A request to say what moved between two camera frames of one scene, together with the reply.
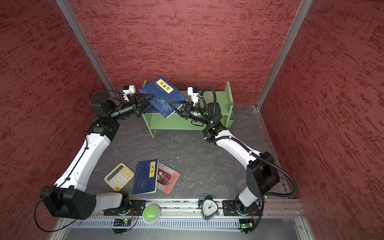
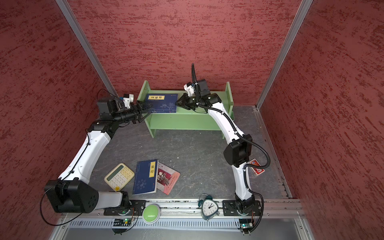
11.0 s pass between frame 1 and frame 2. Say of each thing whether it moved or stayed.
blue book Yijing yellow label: stayed
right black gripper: moved
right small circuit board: stayed
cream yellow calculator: stayed
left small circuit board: stayed
